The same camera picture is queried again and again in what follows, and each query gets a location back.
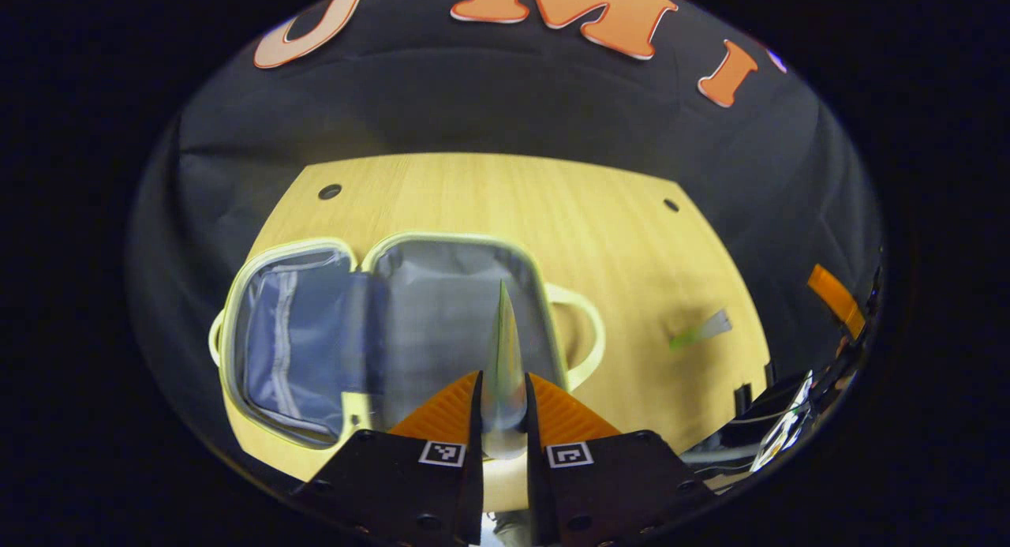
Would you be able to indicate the person's grey clothing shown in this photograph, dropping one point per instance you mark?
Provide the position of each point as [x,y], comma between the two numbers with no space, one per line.
[511,531]

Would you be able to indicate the small white tube green cap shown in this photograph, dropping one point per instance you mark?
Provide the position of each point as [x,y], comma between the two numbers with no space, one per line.
[706,327]

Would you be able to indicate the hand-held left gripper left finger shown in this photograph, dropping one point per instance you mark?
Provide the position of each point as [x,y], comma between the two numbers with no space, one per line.
[476,500]

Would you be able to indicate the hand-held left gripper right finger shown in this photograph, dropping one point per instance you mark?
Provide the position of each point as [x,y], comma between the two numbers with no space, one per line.
[535,500]

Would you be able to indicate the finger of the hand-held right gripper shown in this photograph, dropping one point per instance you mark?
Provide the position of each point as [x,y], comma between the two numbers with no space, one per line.
[835,298]

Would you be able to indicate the pale yellow suitcase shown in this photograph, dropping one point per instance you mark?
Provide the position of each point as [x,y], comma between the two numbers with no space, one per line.
[442,318]

